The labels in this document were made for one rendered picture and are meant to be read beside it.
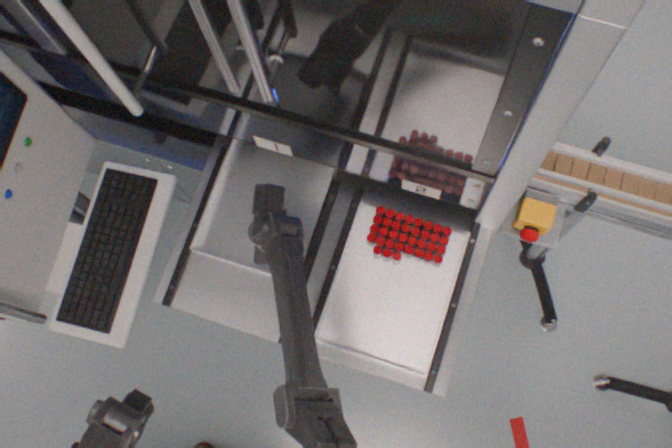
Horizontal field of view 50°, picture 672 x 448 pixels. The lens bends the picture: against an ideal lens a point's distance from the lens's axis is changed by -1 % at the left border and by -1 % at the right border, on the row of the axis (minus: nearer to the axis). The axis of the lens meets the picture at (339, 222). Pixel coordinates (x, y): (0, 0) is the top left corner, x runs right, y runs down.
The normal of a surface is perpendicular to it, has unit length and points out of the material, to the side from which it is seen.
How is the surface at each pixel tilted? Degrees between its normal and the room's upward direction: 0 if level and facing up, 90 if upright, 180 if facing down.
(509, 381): 0
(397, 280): 0
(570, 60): 90
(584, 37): 90
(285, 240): 42
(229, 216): 0
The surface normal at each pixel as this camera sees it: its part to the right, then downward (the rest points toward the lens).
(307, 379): 0.51, -0.55
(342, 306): -0.05, -0.25
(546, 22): -0.31, 0.92
